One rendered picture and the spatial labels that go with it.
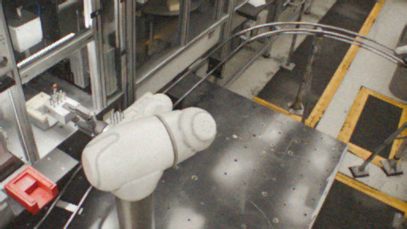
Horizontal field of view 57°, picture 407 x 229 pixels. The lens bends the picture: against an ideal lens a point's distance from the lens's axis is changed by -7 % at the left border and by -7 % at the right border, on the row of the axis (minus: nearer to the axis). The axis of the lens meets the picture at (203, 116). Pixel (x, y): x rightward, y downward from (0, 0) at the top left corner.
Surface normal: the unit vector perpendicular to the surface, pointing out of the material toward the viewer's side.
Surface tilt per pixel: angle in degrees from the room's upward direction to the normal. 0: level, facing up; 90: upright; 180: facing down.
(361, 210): 0
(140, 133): 16
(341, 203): 0
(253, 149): 0
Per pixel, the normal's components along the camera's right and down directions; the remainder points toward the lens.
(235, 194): 0.10, -0.74
